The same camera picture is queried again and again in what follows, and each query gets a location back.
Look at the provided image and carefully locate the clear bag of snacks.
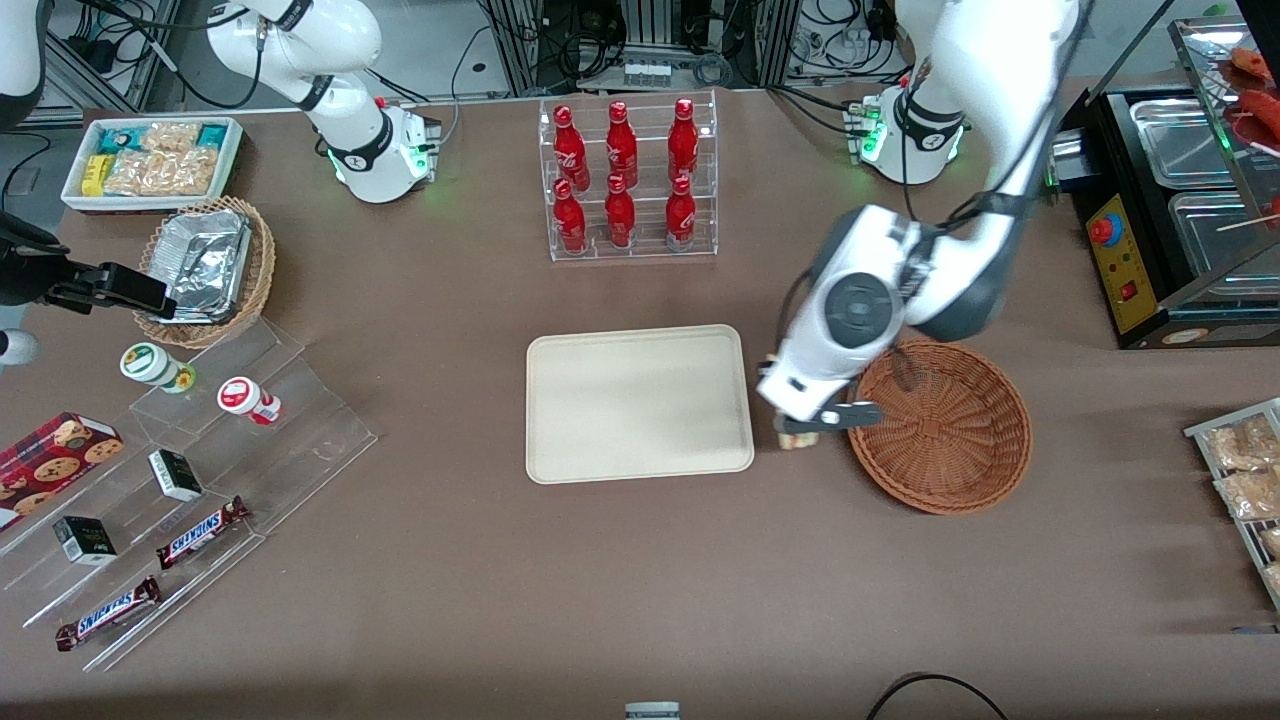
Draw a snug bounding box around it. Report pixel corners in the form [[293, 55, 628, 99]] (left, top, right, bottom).
[[1204, 417, 1280, 473], [1214, 470, 1280, 523]]

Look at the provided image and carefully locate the metal equipment rack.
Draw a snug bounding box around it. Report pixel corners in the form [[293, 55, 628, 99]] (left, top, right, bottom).
[[484, 0, 803, 97]]

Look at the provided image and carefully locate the light wicker basket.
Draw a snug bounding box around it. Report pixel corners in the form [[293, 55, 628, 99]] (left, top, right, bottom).
[[133, 196, 277, 350]]

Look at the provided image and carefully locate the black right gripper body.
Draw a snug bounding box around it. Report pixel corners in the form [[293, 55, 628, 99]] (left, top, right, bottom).
[[0, 212, 65, 307]]

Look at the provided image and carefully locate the beige rectangular serving tray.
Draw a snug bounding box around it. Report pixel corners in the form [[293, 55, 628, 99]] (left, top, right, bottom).
[[526, 324, 756, 486]]

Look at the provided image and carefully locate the aluminium frame rail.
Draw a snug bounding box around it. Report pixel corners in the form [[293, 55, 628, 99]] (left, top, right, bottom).
[[44, 0, 183, 114]]

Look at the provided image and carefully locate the black food warmer appliance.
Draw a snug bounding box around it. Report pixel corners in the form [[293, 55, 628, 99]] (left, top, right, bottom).
[[1048, 15, 1280, 352]]

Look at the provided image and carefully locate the Snickers chocolate bar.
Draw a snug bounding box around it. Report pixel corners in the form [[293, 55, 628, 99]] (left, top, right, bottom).
[[157, 496, 251, 570], [54, 576, 163, 653]]

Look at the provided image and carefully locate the small black carton box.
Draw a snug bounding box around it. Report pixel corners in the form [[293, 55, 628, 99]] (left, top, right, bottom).
[[148, 449, 204, 502], [52, 516, 118, 566]]

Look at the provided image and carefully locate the stainless steel pan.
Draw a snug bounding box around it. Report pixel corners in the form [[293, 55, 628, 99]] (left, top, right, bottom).
[[1167, 189, 1280, 283], [1129, 97, 1238, 190]]

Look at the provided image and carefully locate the red lidded yogurt cup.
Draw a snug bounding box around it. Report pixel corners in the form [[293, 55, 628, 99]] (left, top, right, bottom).
[[217, 376, 283, 427]]

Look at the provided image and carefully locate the red tartan cookie box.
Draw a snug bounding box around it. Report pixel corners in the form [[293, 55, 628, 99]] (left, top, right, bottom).
[[0, 411, 125, 532]]

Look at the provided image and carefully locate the clear acrylic stepped shelf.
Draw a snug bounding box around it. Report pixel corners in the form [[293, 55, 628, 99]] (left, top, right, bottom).
[[0, 318, 379, 673]]

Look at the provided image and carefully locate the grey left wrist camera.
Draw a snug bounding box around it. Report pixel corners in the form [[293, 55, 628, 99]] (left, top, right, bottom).
[[826, 399, 886, 432]]

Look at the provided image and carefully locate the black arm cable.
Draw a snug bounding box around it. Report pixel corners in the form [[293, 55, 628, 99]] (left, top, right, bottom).
[[75, 0, 301, 112]]

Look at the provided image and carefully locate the green sunflower yogurt cup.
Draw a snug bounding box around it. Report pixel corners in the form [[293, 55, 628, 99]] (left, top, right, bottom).
[[119, 342, 197, 394]]

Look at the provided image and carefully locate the clear acrylic bottle rack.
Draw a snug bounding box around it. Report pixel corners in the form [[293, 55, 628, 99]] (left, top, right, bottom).
[[538, 89, 719, 264]]

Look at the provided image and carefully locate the brown wicker basket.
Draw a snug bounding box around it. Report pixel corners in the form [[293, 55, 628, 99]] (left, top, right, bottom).
[[847, 339, 1034, 517]]

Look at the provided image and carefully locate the black cable loop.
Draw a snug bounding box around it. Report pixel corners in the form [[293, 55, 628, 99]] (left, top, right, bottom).
[[864, 672, 1012, 720]]

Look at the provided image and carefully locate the aluminium foil tray stack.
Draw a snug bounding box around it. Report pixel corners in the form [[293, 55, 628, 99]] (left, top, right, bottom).
[[148, 209, 253, 323]]

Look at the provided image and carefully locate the red cola bottle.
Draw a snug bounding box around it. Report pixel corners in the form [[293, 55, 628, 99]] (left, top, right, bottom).
[[605, 101, 639, 186], [667, 97, 700, 183], [552, 105, 591, 191], [604, 174, 638, 250], [553, 179, 589, 255], [665, 174, 698, 251]]

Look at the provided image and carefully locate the metal wire snack rack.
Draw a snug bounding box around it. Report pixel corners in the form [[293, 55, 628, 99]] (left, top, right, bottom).
[[1184, 397, 1280, 613]]

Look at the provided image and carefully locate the white plastic snack bin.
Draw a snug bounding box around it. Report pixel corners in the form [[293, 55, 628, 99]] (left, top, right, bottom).
[[61, 116, 245, 215]]

